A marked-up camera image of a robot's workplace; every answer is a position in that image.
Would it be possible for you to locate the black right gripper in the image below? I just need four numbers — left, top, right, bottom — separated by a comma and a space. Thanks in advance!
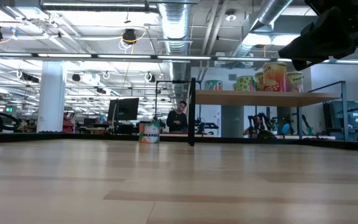
278, 0, 358, 72

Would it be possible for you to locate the tall peaches can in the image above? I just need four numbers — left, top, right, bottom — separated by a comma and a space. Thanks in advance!
286, 71, 305, 93

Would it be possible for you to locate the short green dotted peas can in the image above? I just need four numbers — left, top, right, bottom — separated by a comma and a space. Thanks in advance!
236, 75, 257, 92

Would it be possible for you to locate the short green red label can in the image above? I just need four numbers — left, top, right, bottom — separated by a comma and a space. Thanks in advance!
203, 80, 224, 91

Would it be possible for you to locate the short oranges can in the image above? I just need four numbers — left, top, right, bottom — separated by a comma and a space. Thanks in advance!
139, 122, 161, 144

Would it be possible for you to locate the grey blue machine cabinet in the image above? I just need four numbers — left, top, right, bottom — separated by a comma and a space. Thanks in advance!
323, 100, 358, 141

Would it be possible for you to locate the grey concrete column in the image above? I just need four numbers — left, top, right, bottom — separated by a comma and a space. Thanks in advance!
221, 105, 245, 139

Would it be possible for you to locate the black computer monitor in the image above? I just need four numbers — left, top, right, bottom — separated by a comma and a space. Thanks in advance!
107, 97, 140, 124

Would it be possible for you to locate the white pillar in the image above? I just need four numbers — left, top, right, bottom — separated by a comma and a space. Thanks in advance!
36, 60, 67, 133

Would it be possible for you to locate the wooden shelf black metal frame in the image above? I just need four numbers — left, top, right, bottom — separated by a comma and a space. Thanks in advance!
155, 77, 349, 147

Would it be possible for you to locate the silver ceiling duct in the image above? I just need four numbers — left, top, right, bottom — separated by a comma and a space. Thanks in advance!
156, 2, 193, 78

